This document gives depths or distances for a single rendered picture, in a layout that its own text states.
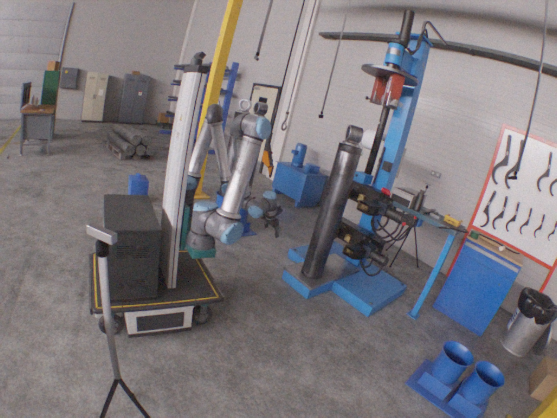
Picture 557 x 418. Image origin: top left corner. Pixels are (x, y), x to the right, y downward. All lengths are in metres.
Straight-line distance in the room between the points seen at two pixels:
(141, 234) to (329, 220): 1.65
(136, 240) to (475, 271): 3.18
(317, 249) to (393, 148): 1.35
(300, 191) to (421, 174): 2.10
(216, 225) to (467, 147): 3.81
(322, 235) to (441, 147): 2.68
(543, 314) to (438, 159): 2.70
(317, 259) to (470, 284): 1.76
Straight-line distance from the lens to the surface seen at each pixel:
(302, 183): 5.20
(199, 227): 1.80
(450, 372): 2.45
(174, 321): 2.12
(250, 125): 1.62
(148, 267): 1.89
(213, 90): 4.55
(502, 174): 4.51
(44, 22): 12.29
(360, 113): 5.49
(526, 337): 3.73
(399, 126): 3.28
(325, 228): 2.73
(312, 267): 2.90
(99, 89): 11.63
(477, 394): 2.49
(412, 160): 4.90
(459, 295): 3.60
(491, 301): 3.55
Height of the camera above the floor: 1.63
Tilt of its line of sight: 19 degrees down
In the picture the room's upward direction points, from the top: 14 degrees clockwise
